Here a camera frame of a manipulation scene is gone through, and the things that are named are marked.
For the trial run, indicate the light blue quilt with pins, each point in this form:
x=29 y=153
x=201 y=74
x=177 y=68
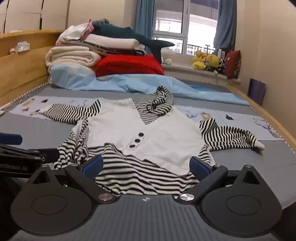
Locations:
x=138 y=83

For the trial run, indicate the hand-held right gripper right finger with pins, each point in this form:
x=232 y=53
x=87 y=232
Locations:
x=198 y=168

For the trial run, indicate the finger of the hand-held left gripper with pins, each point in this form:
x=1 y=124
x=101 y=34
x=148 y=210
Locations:
x=34 y=153
x=10 y=139

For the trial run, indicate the tissue pack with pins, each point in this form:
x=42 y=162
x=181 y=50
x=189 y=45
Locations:
x=23 y=46

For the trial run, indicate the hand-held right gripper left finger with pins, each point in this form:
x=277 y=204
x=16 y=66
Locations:
x=93 y=167

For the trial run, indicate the cream folded blanket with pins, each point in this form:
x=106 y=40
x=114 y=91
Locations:
x=69 y=56

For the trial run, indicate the black white striped shirt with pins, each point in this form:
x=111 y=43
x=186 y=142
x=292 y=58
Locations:
x=161 y=139

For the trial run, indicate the blue curtain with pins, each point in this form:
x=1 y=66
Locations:
x=143 y=23
x=225 y=23

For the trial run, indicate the wooden headboard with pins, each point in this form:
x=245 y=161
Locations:
x=23 y=69

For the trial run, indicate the wooden bed side rail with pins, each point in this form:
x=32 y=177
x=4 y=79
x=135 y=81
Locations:
x=272 y=115

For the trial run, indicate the red knitted blanket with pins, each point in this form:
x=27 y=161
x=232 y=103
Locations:
x=129 y=64

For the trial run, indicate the white plush toy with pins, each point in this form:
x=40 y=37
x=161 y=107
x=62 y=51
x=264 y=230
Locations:
x=167 y=55

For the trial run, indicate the cream wardrobe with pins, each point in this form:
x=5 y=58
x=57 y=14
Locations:
x=34 y=14

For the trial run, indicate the white and pink cloth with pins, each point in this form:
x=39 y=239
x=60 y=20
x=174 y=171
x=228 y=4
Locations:
x=74 y=32

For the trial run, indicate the window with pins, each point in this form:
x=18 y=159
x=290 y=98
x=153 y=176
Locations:
x=185 y=25

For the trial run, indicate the dark teal shark plush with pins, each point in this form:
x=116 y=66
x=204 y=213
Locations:
x=115 y=31

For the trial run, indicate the red cushion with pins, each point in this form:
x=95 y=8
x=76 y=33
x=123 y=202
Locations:
x=232 y=64

